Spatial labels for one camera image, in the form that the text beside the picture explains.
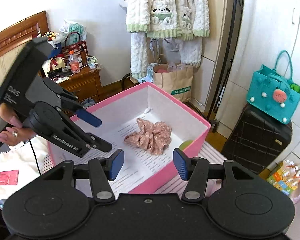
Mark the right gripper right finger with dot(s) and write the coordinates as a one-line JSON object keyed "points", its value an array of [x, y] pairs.
{"points": [[195, 172]]}

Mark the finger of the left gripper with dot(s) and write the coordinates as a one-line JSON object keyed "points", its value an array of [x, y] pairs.
{"points": [[81, 112], [56, 127]]}

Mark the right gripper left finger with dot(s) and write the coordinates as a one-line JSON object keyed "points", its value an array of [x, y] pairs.
{"points": [[101, 171]]}

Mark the left hand with ring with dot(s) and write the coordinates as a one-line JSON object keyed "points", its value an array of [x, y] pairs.
{"points": [[15, 134]]}

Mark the wooden nightstand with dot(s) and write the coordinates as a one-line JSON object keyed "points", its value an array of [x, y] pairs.
{"points": [[85, 85]]}

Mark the striped table cloth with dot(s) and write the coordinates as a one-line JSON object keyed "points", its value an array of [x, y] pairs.
{"points": [[167, 179]]}

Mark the green ball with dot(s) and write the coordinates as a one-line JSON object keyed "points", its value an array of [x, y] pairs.
{"points": [[185, 144]]}

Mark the plastic drink bottle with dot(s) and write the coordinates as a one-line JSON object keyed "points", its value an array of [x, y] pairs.
{"points": [[74, 63]]}

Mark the pink floral cloth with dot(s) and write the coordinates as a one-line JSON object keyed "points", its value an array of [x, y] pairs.
{"points": [[152, 137]]}

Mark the red woven basket bag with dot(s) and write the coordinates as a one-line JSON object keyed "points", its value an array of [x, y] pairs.
{"points": [[77, 47]]}

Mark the wooden headboard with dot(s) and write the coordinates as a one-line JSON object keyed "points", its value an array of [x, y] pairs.
{"points": [[14, 38]]}

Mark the pink storage box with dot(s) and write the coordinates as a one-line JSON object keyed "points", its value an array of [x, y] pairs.
{"points": [[119, 114]]}

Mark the black suitcase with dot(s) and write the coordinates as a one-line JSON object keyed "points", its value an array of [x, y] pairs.
{"points": [[257, 139]]}

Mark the colourful milk bottle carton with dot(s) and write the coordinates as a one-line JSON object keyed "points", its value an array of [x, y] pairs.
{"points": [[286, 177]]}

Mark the brown paper bag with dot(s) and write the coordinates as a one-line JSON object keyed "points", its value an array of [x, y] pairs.
{"points": [[175, 81]]}

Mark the teal felt tote bag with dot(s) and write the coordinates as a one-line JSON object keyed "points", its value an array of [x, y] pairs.
{"points": [[274, 94]]}

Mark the white fluffy hanging cardigan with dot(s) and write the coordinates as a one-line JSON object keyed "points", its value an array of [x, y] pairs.
{"points": [[185, 20]]}

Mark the white wardrobe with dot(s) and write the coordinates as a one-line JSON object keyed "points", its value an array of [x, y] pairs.
{"points": [[267, 27]]}

